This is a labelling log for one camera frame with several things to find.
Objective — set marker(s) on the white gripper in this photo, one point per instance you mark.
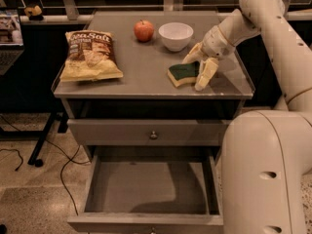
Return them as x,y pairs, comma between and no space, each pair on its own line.
215,42

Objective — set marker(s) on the green and yellow sponge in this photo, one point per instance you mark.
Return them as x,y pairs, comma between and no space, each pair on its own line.
181,74

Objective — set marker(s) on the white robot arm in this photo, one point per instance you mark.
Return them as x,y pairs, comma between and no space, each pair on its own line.
264,153

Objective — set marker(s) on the grey drawer cabinet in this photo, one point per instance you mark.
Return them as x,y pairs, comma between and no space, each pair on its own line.
145,91

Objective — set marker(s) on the closed top drawer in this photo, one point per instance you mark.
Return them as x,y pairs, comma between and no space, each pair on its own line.
148,132

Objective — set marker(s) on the open middle drawer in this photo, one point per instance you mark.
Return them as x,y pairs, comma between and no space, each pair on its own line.
151,190

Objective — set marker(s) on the white ceramic bowl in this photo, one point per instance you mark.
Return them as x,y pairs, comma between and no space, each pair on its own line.
175,36

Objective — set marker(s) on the red apple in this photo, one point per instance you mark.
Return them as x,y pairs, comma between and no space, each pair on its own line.
143,30

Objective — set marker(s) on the sea salt chips bag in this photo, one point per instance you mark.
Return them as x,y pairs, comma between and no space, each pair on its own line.
90,57

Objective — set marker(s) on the metal window railing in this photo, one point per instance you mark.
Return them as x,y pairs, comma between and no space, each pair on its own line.
130,10

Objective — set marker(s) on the yellow black object on ledge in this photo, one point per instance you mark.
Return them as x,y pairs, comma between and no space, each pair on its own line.
34,12

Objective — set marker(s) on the laptop computer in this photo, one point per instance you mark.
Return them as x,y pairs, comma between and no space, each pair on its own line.
11,41

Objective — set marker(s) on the black desk leg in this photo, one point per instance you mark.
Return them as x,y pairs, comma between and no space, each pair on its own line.
62,128

